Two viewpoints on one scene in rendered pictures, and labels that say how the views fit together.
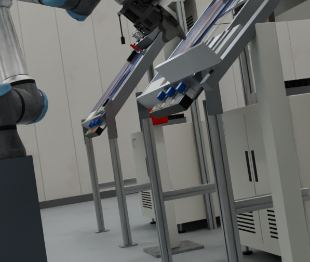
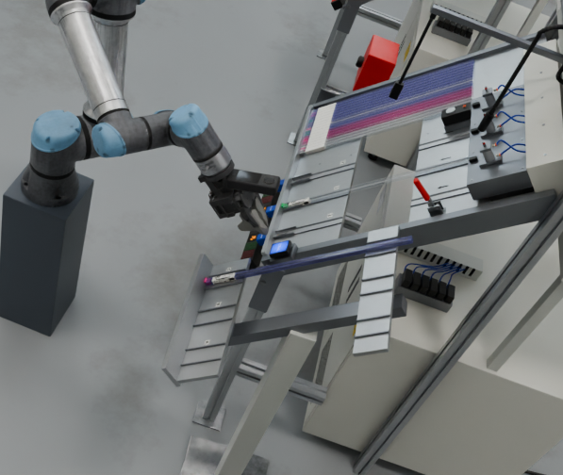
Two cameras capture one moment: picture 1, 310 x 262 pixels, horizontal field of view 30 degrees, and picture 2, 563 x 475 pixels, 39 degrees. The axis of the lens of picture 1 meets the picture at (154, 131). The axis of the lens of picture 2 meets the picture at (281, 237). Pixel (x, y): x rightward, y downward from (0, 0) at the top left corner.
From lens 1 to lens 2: 1.75 m
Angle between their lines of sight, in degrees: 47
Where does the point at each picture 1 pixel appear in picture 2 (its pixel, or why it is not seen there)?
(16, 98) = (79, 149)
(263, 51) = (282, 353)
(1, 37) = not seen: hidden behind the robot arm
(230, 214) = (230, 371)
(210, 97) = (258, 296)
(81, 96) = not seen: outside the picture
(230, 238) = (220, 384)
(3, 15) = (109, 38)
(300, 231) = (241, 459)
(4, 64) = not seen: hidden behind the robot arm
